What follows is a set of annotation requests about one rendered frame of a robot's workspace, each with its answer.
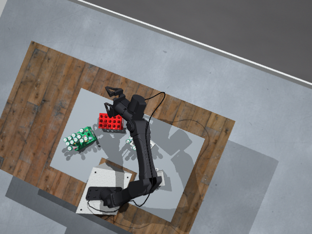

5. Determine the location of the grey bench mat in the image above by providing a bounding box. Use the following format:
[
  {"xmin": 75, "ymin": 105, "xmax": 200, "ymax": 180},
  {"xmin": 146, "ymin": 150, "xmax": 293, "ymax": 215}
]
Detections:
[{"xmin": 50, "ymin": 88, "xmax": 205, "ymax": 222}]

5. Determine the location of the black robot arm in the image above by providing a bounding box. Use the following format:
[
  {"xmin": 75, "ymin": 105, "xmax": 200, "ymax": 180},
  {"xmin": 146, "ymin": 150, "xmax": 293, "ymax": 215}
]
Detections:
[{"xmin": 86, "ymin": 95, "xmax": 162, "ymax": 208}]

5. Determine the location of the green test tube rack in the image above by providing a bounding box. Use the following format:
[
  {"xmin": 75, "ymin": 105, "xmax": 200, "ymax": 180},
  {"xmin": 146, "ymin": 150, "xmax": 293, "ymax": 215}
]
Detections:
[{"xmin": 73, "ymin": 127, "xmax": 97, "ymax": 151}]

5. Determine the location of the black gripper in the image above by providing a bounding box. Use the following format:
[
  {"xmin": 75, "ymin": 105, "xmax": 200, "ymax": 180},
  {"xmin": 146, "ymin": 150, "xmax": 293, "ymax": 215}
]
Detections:
[{"xmin": 104, "ymin": 86, "xmax": 128, "ymax": 118}]

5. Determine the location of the red test tube rack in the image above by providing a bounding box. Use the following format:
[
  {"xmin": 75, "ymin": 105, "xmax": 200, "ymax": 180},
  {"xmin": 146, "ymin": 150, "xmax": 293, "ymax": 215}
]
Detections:
[{"xmin": 98, "ymin": 113, "xmax": 124, "ymax": 130}]

